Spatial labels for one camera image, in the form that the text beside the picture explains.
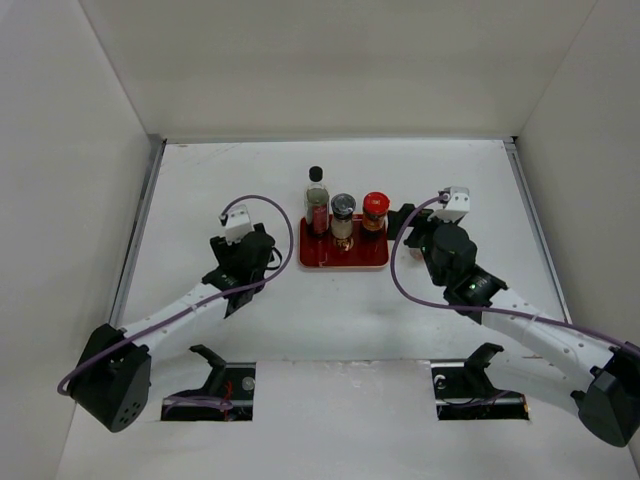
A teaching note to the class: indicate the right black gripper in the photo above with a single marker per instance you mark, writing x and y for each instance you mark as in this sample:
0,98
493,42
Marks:
420,224

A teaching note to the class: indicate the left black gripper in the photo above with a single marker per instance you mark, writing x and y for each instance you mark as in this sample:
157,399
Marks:
224,250

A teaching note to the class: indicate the red lid chili sauce jar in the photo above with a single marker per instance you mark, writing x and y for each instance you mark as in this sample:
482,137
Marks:
375,207

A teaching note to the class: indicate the tall dark vinegar bottle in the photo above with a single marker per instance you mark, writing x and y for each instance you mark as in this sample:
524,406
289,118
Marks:
316,199

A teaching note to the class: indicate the white pepper shaker jar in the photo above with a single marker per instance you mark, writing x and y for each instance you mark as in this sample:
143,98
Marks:
343,207

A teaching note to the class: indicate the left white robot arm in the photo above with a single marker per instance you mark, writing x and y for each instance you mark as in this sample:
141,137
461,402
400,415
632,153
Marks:
112,379

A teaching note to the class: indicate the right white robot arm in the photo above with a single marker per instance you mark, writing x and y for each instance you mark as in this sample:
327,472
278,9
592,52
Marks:
588,374

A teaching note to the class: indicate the red lacquer tray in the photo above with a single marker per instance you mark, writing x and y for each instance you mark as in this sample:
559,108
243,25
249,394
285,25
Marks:
366,251

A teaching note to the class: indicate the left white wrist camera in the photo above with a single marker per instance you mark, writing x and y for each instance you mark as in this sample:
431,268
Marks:
237,223

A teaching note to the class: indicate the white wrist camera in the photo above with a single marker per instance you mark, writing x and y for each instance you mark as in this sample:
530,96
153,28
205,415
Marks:
237,223
455,205

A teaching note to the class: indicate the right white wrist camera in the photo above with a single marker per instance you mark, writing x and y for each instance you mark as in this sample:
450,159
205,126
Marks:
455,205

